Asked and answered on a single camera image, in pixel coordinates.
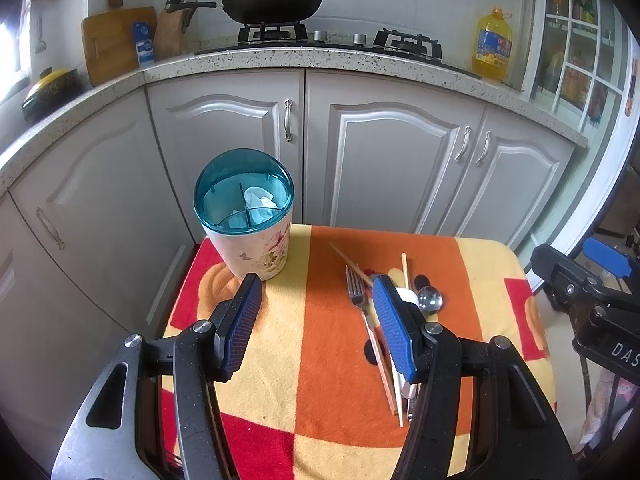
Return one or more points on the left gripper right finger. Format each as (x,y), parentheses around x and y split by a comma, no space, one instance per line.
(402,333)

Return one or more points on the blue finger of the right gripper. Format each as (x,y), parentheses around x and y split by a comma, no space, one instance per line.
(608,257)

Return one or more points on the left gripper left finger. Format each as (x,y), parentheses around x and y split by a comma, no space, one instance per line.
(234,322)

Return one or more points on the round silver spoon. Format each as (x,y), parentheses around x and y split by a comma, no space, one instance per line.
(430,300)

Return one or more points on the silver fork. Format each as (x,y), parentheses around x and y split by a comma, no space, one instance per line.
(358,297)

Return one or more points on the light bamboo chopstick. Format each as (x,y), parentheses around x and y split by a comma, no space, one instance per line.
(405,270)

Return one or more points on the brown wooden chopstick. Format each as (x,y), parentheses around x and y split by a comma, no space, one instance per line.
(348,262)

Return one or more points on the white rice paddle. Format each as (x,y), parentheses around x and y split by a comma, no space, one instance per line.
(407,295)

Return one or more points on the orange yellow red towel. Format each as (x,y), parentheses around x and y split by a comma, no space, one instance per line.
(306,403)

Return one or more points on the utensil holder cup teal rim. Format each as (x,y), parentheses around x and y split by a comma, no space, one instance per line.
(244,200)

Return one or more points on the glass door cabinet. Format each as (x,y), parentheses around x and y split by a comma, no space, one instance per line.
(581,48)

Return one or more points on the yellow oil bottle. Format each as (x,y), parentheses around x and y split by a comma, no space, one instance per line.
(492,45)

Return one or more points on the gas stove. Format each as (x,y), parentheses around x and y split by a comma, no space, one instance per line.
(416,48)

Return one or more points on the yellow black pot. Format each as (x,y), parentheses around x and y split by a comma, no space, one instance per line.
(54,89)

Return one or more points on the wooden knife block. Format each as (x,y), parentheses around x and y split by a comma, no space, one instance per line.
(169,40)

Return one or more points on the blue white carton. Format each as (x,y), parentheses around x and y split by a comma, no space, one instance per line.
(143,43)

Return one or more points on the wooden cutting board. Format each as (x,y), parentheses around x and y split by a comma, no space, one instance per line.
(108,41)

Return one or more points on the black frying pan with lid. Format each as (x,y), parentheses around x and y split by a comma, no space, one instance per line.
(257,12)

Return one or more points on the cabinet door handle pair right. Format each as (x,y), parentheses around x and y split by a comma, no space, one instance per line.
(485,149)

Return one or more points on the cabinet door handle pair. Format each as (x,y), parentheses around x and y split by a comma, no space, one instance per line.
(485,149)
(464,144)

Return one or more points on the cabinet door handle pair left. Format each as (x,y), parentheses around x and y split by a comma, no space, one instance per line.
(464,144)

